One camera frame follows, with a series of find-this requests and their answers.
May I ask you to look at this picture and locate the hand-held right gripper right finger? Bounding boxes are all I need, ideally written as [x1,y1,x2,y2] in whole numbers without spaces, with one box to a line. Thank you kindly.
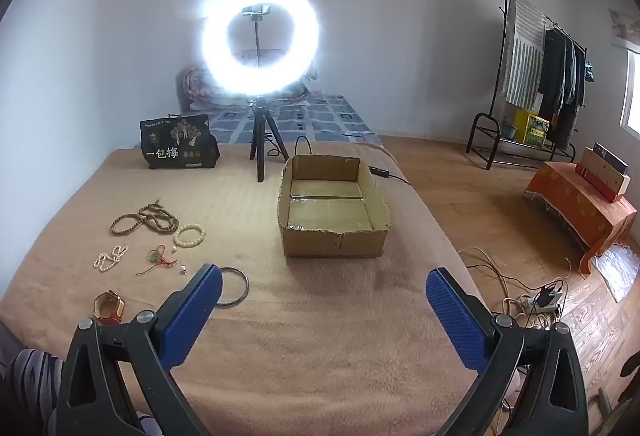
[425,267,590,436]

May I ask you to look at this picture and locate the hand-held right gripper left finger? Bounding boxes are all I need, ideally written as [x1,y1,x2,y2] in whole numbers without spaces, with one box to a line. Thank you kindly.
[56,263,224,436]

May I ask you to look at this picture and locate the dark thin bangle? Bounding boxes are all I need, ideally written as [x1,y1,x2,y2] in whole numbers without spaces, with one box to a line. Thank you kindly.
[212,267,248,308]

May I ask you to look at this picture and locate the pale green bead bracelet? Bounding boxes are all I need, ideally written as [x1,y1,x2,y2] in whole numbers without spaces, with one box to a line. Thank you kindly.
[173,223,207,248]

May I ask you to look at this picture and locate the white pearl necklace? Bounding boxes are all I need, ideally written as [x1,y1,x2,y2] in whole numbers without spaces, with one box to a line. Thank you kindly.
[93,245,129,273]

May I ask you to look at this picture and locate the brown wooden bead necklace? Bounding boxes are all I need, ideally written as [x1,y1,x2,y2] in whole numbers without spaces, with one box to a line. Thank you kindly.
[110,199,181,237]

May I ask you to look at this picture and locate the cardboard box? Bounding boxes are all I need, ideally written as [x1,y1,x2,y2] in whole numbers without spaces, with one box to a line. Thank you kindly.
[278,155,391,259]

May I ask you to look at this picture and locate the white power strip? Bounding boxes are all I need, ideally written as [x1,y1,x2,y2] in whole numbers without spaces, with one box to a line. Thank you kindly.
[520,296,561,317]

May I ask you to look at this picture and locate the black charger plug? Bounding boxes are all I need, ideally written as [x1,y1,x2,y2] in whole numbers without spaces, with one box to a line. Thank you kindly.
[537,283,566,309]

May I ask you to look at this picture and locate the orange cloth covered table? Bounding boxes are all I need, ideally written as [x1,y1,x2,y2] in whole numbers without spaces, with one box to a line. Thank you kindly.
[525,161,638,275]

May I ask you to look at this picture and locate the person's striped trouser leg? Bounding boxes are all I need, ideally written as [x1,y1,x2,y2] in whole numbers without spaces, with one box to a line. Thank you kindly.
[0,348,156,436]

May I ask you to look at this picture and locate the black printed bag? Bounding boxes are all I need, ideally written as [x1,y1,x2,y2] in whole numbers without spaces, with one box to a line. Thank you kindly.
[139,114,221,170]

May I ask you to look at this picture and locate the black metal clothes rack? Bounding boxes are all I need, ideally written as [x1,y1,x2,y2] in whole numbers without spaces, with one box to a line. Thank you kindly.
[466,0,588,173]

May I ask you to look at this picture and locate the black tripod stand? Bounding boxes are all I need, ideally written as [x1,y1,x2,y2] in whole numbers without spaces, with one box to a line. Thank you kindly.
[248,96,290,183]

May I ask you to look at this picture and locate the tan red long box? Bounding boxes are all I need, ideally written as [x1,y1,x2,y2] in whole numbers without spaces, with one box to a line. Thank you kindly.
[575,148,631,203]

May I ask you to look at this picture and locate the yellow box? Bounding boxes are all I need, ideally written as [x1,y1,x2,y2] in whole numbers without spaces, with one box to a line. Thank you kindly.
[515,108,550,147]

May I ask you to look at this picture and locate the dark blue long box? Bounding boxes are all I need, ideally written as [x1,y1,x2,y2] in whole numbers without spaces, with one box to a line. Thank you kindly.
[592,142,630,177]

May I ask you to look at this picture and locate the blue patterned bed sheet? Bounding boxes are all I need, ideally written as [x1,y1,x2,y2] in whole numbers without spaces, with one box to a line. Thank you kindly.
[135,93,383,149]

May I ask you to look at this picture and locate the dark hanging clothes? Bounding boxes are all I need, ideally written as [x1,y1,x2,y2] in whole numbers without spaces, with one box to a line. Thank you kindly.
[537,26,587,149]

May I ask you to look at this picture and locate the striped hanging towel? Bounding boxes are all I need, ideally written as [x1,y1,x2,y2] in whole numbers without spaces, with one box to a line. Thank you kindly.
[501,0,547,111]

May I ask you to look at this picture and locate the window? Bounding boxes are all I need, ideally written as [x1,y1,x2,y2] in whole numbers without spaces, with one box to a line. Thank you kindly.
[620,48,640,139]

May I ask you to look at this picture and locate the phone holder on pole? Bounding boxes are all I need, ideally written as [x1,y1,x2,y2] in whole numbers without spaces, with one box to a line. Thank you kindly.
[242,4,274,69]

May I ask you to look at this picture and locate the floral window valance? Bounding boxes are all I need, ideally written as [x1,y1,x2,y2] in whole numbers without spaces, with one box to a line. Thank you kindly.
[607,7,640,51]

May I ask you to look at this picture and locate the power strip with cables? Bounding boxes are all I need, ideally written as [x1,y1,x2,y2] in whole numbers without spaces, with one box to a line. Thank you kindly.
[457,248,571,321]

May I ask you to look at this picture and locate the red cord jade pendant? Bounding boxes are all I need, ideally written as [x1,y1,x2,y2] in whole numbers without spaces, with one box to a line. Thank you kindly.
[136,245,178,276]

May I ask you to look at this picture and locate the black cable with inline switch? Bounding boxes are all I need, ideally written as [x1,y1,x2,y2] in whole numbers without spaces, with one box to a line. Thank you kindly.
[295,136,411,184]

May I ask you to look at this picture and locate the white ring light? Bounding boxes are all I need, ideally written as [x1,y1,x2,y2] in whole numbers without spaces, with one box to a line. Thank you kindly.
[199,0,321,98]

